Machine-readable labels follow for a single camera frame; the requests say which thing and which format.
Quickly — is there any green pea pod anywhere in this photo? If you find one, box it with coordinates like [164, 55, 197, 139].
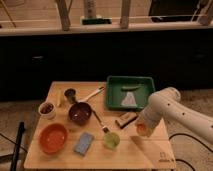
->
[121, 84, 142, 91]

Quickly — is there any small brush tool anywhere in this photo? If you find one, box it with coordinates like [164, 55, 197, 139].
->
[93, 110, 109, 133]

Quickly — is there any yellow banana piece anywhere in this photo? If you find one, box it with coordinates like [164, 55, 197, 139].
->
[57, 91, 62, 107]

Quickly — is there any black floor cable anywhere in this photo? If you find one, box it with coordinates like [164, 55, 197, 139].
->
[168, 132, 213, 171]

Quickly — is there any black pole stand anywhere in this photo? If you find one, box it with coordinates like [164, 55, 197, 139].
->
[10, 122, 25, 171]

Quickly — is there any white crumpled cloth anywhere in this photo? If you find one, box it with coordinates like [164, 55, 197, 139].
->
[121, 92, 137, 107]

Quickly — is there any wooden block eraser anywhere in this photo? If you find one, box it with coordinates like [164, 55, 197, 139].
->
[115, 112, 138, 129]

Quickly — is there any wooden table board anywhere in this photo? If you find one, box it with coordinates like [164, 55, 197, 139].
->
[23, 81, 178, 171]

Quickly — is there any orange bowl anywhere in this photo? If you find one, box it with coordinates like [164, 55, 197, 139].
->
[39, 123, 68, 155]

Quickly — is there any red yellow apple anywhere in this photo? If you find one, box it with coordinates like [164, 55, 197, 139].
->
[136, 124, 147, 136]

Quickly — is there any blue sponge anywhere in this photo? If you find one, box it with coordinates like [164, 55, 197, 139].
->
[74, 132, 94, 156]

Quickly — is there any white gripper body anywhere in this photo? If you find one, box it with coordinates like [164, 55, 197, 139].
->
[135, 112, 161, 137]

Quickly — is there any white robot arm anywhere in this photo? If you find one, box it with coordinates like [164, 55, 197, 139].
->
[136, 87, 213, 144]

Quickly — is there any dark metal cup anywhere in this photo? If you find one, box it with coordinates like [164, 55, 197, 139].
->
[64, 88, 76, 104]

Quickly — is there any green plastic tray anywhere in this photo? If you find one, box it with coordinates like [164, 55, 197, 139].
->
[105, 76, 155, 111]

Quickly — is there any green box on shelf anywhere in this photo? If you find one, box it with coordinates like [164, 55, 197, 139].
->
[82, 18, 112, 25]

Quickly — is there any white cup with contents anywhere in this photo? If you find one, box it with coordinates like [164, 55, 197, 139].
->
[38, 102, 56, 119]

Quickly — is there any purple bowl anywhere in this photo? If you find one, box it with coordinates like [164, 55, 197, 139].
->
[68, 102, 92, 126]

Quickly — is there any green cup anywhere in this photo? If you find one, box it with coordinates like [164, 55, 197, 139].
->
[104, 132, 120, 149]

